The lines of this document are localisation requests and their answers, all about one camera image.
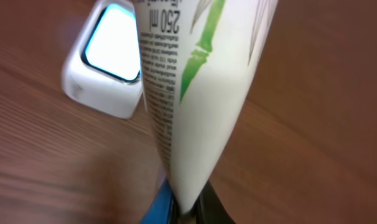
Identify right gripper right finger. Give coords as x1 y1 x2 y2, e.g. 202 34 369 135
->
195 181 236 224

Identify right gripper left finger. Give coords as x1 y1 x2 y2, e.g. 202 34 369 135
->
139 179 176 224

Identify white tube gold cap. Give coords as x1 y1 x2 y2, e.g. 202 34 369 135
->
133 0 277 214

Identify white barcode scanner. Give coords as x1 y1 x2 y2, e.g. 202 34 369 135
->
61 0 142 119

